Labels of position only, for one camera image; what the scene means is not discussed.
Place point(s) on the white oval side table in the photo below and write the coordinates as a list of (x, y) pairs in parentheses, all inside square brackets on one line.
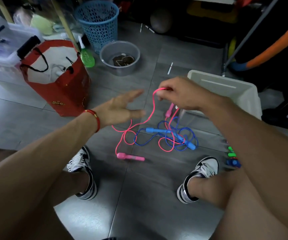
[(64, 22)]

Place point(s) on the person's left forearm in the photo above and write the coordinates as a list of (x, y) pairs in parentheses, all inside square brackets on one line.
[(34, 177)]

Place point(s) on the person's left hand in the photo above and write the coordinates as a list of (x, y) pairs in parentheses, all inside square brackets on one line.
[(114, 112)]

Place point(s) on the person's right forearm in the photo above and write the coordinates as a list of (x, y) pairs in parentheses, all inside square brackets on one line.
[(264, 159)]

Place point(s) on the clear plastic bag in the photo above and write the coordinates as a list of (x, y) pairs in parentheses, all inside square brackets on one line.
[(42, 23)]

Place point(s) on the multicoloured hula hoop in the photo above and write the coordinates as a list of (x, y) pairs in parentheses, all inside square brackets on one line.
[(271, 52)]

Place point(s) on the grey plastic storage bin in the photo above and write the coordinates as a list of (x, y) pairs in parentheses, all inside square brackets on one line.
[(246, 97)]

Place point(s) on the person's right shoe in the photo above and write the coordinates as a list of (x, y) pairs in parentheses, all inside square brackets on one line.
[(209, 167)]

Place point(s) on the blue mesh wastebasket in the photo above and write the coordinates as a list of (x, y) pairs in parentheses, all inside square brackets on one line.
[(97, 27)]

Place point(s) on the brown ball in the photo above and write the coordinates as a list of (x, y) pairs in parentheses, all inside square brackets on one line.
[(161, 21)]

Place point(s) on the person's left shoe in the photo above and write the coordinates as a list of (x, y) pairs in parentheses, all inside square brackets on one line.
[(80, 159)]

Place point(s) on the black rectangular pad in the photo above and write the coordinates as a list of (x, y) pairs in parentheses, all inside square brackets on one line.
[(29, 47)]

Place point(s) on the green spray bottle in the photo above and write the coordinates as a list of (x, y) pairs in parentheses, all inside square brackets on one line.
[(87, 59)]

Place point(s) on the black weight machine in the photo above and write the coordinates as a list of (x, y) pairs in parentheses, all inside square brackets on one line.
[(284, 109)]

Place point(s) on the orange red fabric bag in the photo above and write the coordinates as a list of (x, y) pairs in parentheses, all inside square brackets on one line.
[(246, 1)]

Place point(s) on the person's leg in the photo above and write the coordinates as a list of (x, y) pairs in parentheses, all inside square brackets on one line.
[(66, 182), (209, 189)]

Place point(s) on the person's right leg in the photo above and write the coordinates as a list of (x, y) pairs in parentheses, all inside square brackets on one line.
[(209, 189)]

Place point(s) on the grey plastic basin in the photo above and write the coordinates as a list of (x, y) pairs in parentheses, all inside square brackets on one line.
[(106, 56)]

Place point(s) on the person's right hand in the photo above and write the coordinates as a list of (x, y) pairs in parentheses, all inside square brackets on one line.
[(191, 94)]

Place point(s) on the person's shoe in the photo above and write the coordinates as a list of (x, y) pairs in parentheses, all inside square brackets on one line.
[(209, 167), (80, 159)]

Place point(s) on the person's left leg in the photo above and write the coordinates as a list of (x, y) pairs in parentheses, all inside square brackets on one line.
[(66, 182)]

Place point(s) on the red paper bag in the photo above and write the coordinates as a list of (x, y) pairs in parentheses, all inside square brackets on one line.
[(69, 97)]

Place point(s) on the yellow flat board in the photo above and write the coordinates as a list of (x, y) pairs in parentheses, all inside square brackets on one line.
[(209, 13)]

